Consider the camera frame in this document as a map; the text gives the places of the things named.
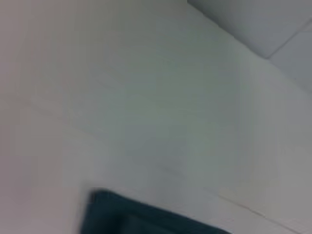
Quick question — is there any teal blue t-shirt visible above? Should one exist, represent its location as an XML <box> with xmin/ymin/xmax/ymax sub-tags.
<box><xmin>79</xmin><ymin>189</ymin><xmax>233</xmax><ymax>234</ymax></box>

